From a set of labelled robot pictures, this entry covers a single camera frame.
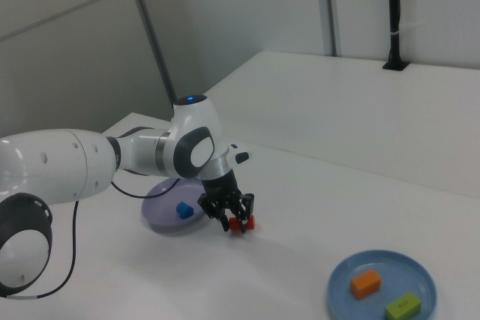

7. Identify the purple plate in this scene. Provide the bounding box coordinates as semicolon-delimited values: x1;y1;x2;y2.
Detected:
141;179;209;237

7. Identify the orange block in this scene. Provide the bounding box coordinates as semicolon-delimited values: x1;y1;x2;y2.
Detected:
349;268;383;301

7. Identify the blue plate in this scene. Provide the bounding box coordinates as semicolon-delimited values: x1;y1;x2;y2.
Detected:
327;249;438;320

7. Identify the red cylinder block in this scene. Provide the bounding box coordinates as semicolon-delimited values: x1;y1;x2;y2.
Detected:
228;215;257;235

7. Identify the green block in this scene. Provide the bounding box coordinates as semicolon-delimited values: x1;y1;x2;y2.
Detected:
384;291;422;320

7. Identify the blue block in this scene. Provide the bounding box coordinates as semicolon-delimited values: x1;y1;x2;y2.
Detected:
175;202;194;220

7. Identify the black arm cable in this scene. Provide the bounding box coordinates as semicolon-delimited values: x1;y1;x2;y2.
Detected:
0;127;181;301

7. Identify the black mount pole with clamp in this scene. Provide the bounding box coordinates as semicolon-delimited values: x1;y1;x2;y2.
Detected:
382;0;409;72

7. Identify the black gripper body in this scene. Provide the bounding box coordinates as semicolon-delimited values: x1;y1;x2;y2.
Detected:
202;170;241;209

